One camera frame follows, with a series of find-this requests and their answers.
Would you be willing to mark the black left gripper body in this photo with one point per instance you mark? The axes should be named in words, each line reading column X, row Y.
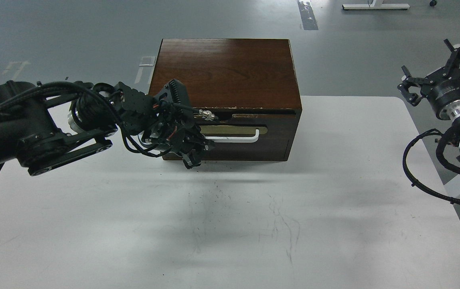
column 153, row 125

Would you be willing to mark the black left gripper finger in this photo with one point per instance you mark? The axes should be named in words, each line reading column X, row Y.
column 193, row 141
column 192, row 156

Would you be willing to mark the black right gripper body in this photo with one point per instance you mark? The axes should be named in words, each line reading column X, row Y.
column 443, row 91

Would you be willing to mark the wooden drawer with white handle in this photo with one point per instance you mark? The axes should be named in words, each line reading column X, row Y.
column 251, row 137

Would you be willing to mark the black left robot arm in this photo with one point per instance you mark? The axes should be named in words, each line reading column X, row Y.
column 46, row 126

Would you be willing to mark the dark wooden drawer cabinet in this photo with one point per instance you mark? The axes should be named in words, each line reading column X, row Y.
column 249, row 84

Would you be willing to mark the white desk leg base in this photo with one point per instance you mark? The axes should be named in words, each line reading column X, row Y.
column 375, row 5

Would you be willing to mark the grey floor tape strip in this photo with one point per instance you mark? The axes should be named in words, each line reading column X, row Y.
column 306, row 10

